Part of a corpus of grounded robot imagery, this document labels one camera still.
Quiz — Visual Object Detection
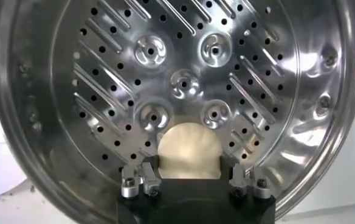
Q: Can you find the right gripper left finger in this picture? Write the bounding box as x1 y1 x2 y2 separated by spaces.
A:
120 155 163 199

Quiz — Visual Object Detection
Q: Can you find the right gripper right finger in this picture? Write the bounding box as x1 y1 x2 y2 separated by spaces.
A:
219 156 272 200

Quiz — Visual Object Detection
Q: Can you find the white steamed baozi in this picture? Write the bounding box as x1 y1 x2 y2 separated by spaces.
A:
157 122 224 180

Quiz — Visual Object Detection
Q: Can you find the stainless steel steamer basket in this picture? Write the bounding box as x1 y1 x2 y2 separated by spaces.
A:
0 0 355 224

